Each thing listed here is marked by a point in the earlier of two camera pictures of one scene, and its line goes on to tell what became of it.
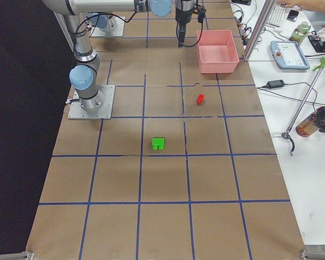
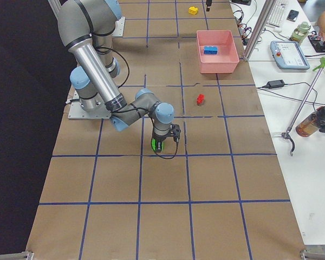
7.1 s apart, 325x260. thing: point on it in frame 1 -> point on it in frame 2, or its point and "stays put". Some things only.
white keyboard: x=276 y=17 stays put
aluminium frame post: x=269 y=5 stays put
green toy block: x=158 y=143 stays put
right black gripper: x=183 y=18 -> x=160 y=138
